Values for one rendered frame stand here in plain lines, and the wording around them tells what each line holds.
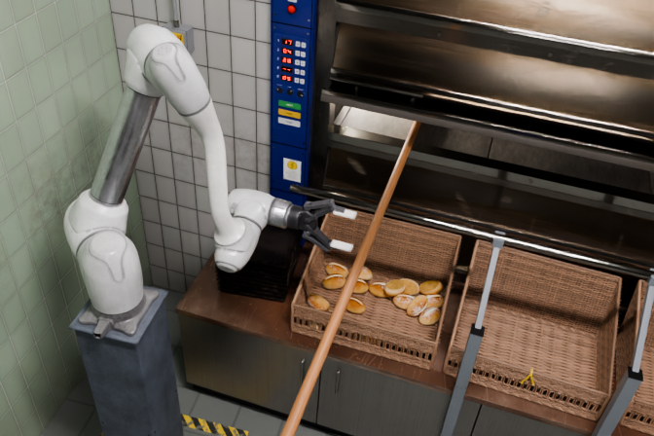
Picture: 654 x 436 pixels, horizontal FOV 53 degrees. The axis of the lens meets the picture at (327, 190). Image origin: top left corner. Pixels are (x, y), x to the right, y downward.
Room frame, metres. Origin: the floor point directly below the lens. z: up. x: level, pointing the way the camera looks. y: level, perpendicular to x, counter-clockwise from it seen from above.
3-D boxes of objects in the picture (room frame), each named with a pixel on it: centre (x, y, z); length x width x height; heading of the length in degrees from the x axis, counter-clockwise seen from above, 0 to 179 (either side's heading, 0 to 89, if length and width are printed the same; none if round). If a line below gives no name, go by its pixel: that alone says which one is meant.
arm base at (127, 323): (1.33, 0.61, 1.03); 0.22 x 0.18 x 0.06; 169
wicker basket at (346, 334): (1.81, -0.22, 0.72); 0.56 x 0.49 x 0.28; 75
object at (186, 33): (2.27, 0.60, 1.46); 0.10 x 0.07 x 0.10; 75
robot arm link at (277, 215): (1.62, 0.14, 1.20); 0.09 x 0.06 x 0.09; 164
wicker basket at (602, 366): (1.65, -0.80, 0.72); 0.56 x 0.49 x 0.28; 73
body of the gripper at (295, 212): (1.60, 0.07, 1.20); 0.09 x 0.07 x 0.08; 74
